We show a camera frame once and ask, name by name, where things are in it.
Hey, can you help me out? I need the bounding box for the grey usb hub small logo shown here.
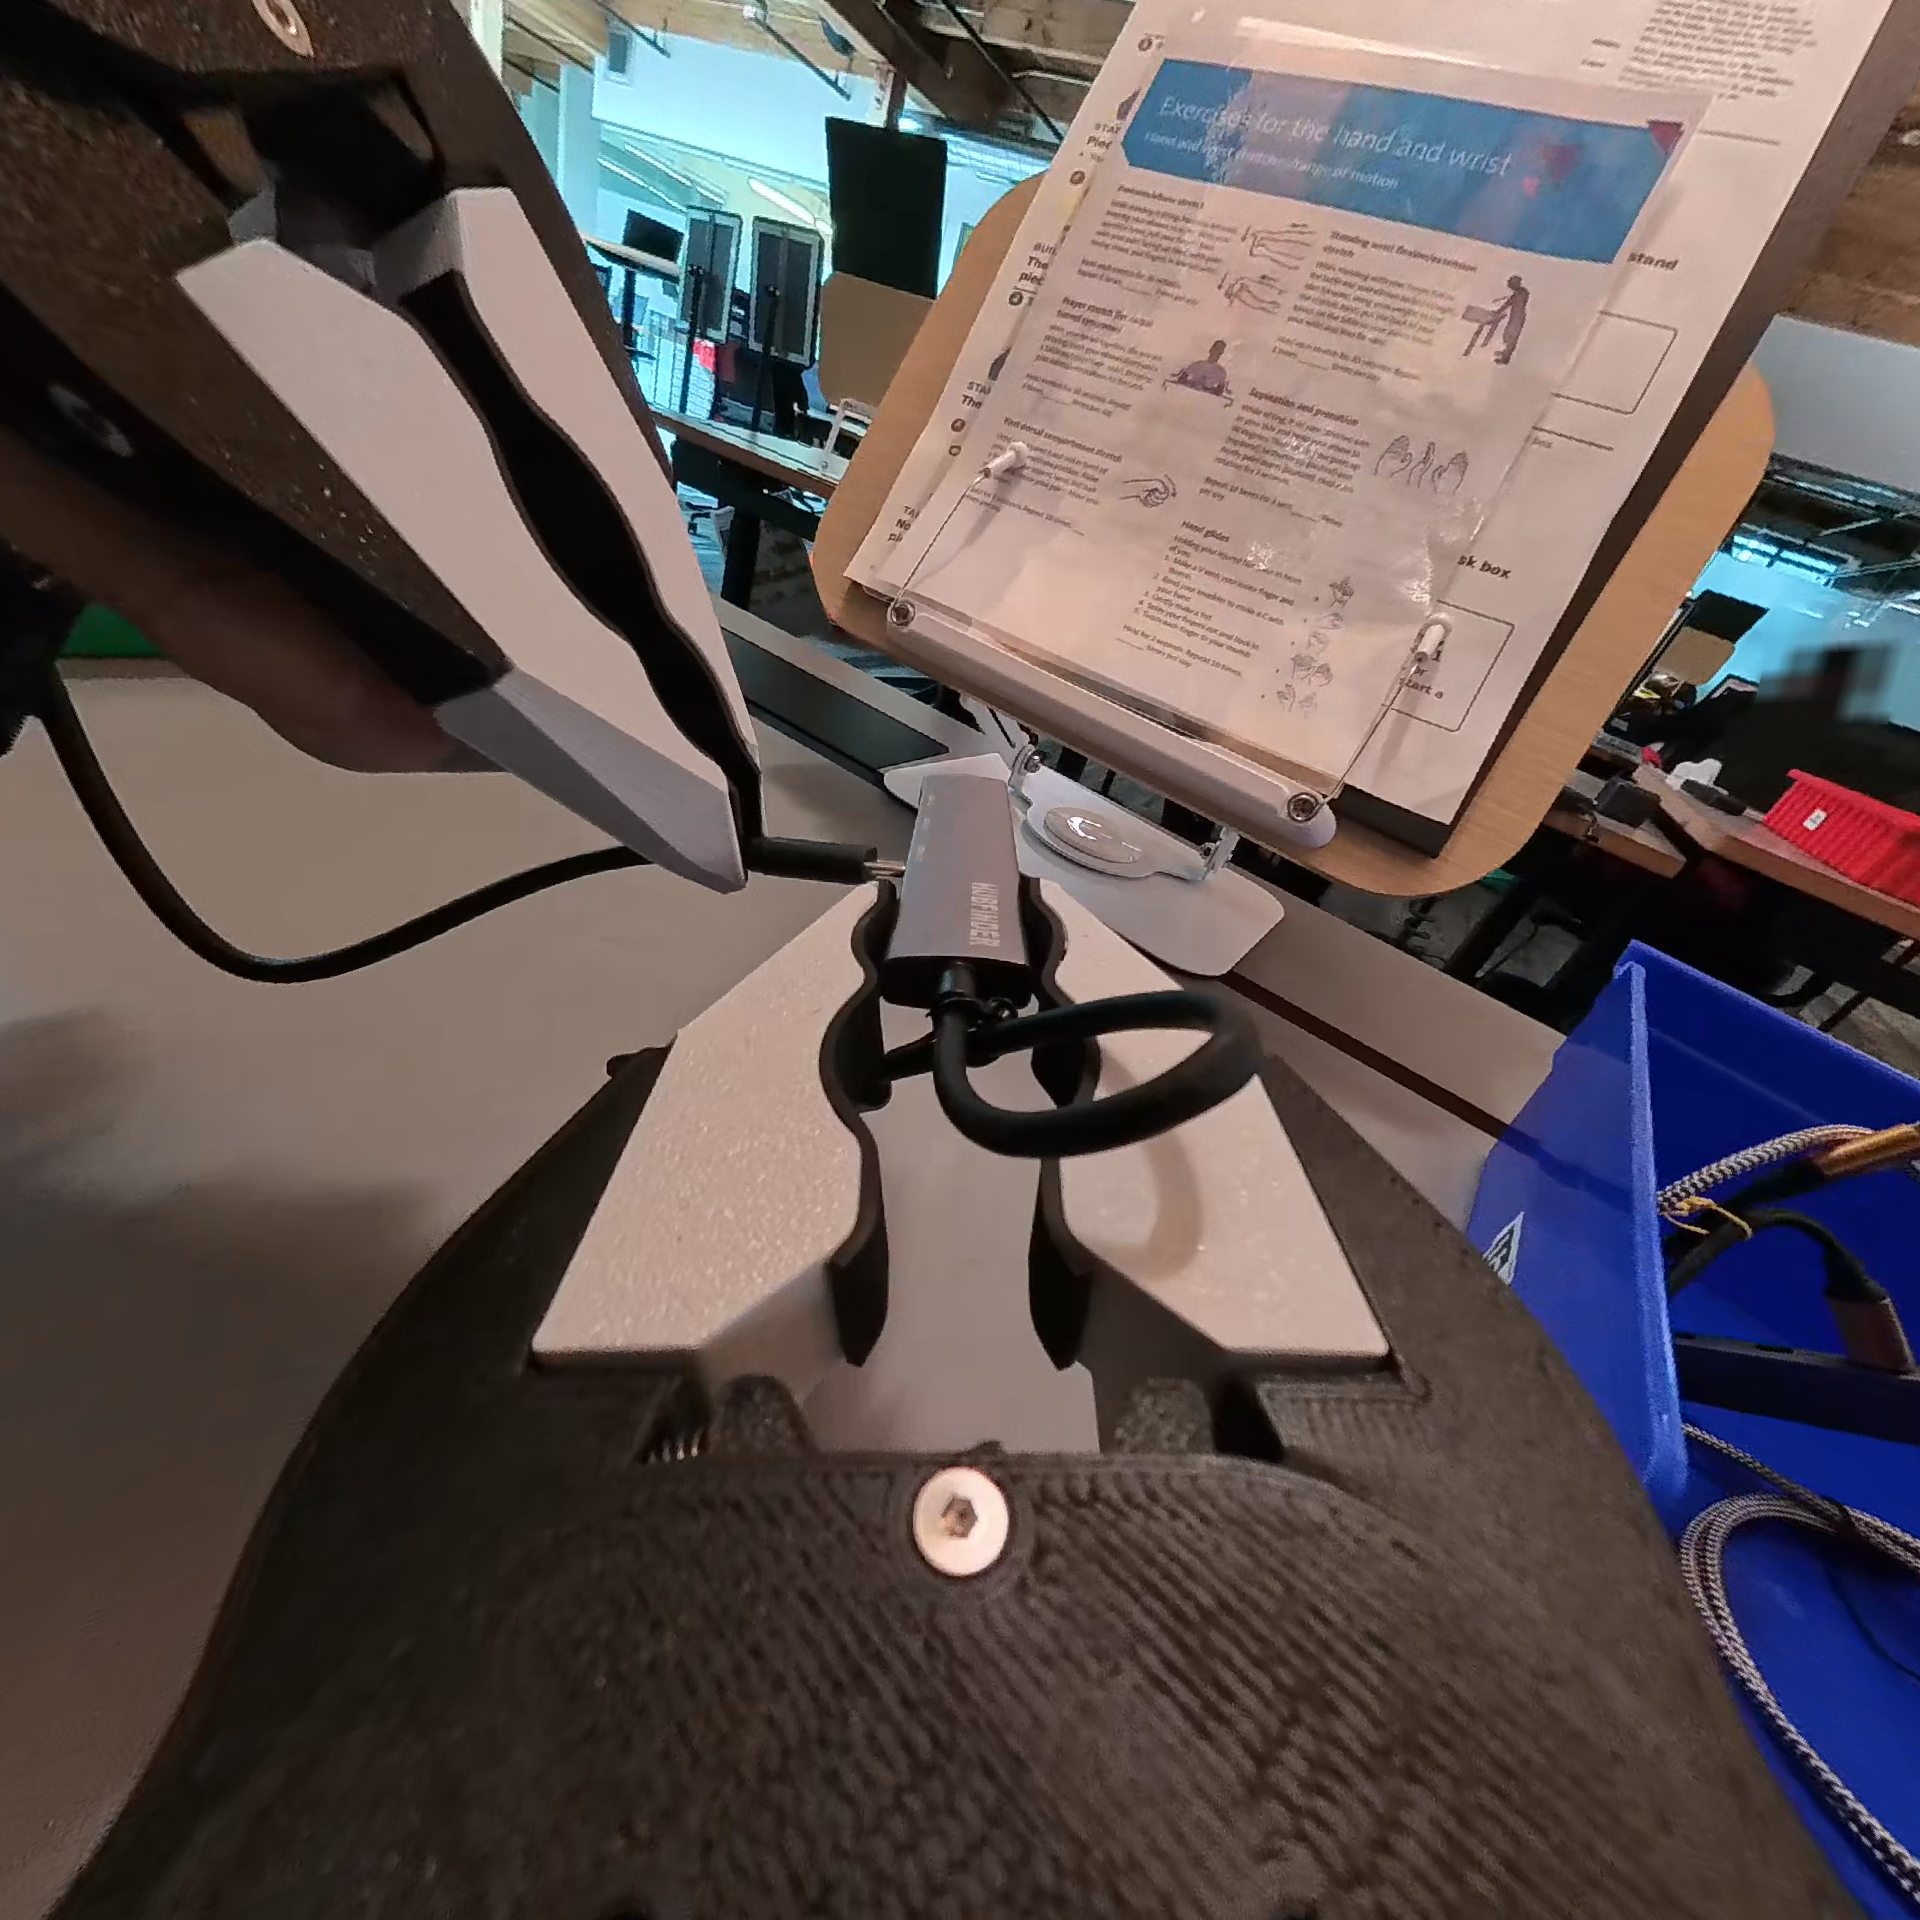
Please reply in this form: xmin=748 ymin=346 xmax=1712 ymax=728
xmin=1665 ymin=1334 xmax=1920 ymax=1407

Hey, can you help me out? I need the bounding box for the black flat panel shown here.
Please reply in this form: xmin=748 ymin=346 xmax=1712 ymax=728
xmin=712 ymin=598 xmax=960 ymax=775

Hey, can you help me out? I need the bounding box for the white printed instruction sheet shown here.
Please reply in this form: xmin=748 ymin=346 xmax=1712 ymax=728
xmin=1036 ymin=0 xmax=1905 ymax=821

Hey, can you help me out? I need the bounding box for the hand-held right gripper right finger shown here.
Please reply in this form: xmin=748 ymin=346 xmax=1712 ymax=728
xmin=1026 ymin=891 xmax=1390 ymax=1372

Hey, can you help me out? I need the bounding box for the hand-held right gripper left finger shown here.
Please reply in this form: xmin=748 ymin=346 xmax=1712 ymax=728
xmin=526 ymin=886 xmax=900 ymax=1380

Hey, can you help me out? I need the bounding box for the grey braided cable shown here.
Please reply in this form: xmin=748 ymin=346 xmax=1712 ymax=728
xmin=1672 ymin=1417 xmax=1920 ymax=1920

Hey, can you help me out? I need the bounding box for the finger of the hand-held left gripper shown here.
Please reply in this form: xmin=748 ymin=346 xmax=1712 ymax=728
xmin=174 ymin=233 xmax=748 ymax=898
xmin=367 ymin=185 xmax=764 ymax=836

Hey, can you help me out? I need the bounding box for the blue plastic bin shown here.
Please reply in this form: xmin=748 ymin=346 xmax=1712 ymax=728
xmin=1462 ymin=941 xmax=1920 ymax=1920

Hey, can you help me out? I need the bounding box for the red plastic bin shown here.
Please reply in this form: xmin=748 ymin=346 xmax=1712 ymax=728
xmin=1759 ymin=768 xmax=1920 ymax=891

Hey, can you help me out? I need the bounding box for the person's left hand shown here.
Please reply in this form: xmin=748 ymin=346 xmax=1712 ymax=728
xmin=0 ymin=432 xmax=485 ymax=775

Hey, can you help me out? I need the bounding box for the braided cable orange connector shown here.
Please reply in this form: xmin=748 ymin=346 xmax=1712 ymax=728
xmin=1653 ymin=1117 xmax=1920 ymax=1248

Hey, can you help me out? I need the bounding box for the laminated printed sheet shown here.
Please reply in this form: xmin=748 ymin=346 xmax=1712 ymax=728
xmin=840 ymin=54 xmax=1716 ymax=759

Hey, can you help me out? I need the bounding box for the background wooden desk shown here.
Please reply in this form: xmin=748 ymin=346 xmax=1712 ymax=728
xmin=1538 ymin=786 xmax=1920 ymax=961

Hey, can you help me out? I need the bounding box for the grey usb hub large print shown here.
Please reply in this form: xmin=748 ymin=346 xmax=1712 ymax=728
xmin=830 ymin=768 xmax=1254 ymax=1160

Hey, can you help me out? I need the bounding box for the black cable brown plug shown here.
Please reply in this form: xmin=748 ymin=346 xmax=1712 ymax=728
xmin=1662 ymin=1200 xmax=1920 ymax=1380

